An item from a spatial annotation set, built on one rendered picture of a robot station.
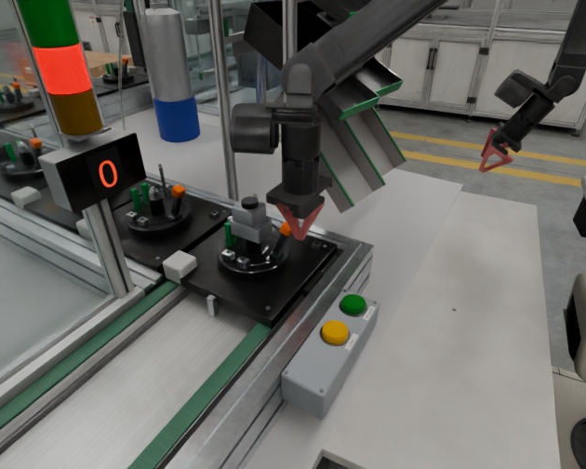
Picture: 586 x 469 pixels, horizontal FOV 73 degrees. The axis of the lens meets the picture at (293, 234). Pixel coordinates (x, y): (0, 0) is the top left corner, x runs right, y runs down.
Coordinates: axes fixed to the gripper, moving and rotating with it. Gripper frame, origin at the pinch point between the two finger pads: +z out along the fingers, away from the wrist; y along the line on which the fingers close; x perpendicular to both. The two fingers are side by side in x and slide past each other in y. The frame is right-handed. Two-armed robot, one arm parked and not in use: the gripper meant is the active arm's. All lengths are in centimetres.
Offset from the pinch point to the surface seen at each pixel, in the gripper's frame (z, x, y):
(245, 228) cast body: 1.0, -10.0, 2.0
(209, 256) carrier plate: 9.0, -17.6, 4.0
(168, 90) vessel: 0, -86, -55
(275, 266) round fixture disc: 7.1, -3.7, 1.9
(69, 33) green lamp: -31.2, -19.4, 18.6
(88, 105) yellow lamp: -23.2, -19.4, 18.7
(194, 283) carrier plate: 9.0, -14.7, 11.3
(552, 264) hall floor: 105, 63, -182
